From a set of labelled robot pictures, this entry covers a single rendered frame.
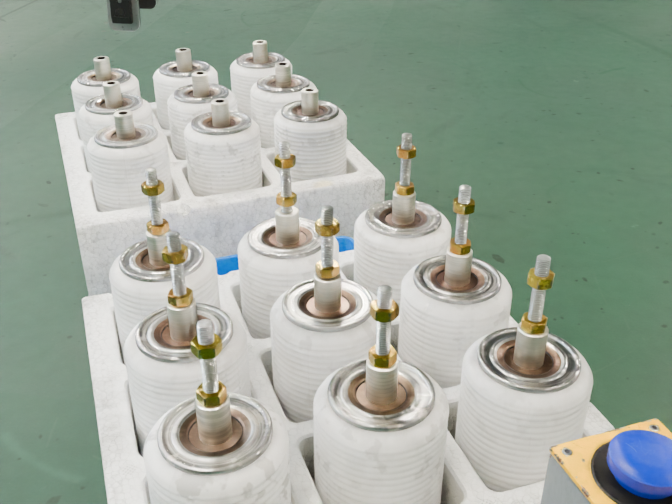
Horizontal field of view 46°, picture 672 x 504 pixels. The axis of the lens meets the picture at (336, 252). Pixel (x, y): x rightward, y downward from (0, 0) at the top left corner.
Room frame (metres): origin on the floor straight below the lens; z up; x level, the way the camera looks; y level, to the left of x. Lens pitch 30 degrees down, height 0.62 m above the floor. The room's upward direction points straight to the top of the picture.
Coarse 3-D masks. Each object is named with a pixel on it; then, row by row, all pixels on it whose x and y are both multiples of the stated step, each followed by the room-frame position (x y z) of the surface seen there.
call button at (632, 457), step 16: (624, 432) 0.31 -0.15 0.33; (640, 432) 0.31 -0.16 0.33; (608, 448) 0.30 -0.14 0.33; (624, 448) 0.30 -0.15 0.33; (640, 448) 0.30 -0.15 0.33; (656, 448) 0.30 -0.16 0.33; (608, 464) 0.30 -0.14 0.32; (624, 464) 0.29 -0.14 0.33; (640, 464) 0.29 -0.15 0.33; (656, 464) 0.29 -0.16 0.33; (624, 480) 0.28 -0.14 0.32; (640, 480) 0.28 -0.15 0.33; (656, 480) 0.28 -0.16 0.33; (640, 496) 0.28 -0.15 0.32; (656, 496) 0.28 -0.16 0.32
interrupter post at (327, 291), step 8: (320, 280) 0.54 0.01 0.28; (328, 280) 0.54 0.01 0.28; (336, 280) 0.54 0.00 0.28; (320, 288) 0.54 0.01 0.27; (328, 288) 0.54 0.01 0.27; (336, 288) 0.54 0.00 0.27; (320, 296) 0.54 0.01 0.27; (328, 296) 0.54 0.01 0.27; (336, 296) 0.54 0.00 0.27; (320, 304) 0.54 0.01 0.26; (328, 304) 0.54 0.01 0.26; (336, 304) 0.54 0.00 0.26; (328, 312) 0.54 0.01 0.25
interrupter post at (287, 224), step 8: (280, 208) 0.66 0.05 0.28; (296, 208) 0.66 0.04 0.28; (280, 216) 0.65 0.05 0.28; (288, 216) 0.65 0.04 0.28; (296, 216) 0.65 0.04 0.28; (280, 224) 0.65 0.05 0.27; (288, 224) 0.65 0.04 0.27; (296, 224) 0.65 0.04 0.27; (280, 232) 0.65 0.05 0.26; (288, 232) 0.65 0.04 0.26; (296, 232) 0.65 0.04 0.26; (280, 240) 0.65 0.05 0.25; (288, 240) 0.65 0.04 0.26; (296, 240) 0.65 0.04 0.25
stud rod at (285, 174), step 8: (280, 144) 0.66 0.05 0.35; (288, 144) 0.66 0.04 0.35; (280, 152) 0.66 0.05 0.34; (288, 152) 0.66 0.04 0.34; (280, 168) 0.66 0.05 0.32; (288, 168) 0.65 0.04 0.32; (280, 176) 0.66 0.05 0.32; (288, 176) 0.65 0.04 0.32; (288, 184) 0.65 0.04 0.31; (288, 192) 0.65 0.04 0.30; (288, 208) 0.65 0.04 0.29
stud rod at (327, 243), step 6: (324, 210) 0.54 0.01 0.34; (330, 210) 0.54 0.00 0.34; (324, 216) 0.54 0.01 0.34; (330, 216) 0.54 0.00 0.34; (324, 222) 0.54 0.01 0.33; (330, 222) 0.54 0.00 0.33; (324, 240) 0.54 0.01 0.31; (330, 240) 0.54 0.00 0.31; (324, 246) 0.54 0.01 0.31; (330, 246) 0.54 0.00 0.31; (324, 252) 0.54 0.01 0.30; (330, 252) 0.54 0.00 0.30; (324, 258) 0.54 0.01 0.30; (330, 258) 0.54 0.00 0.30; (324, 264) 0.54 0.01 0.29; (330, 264) 0.54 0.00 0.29
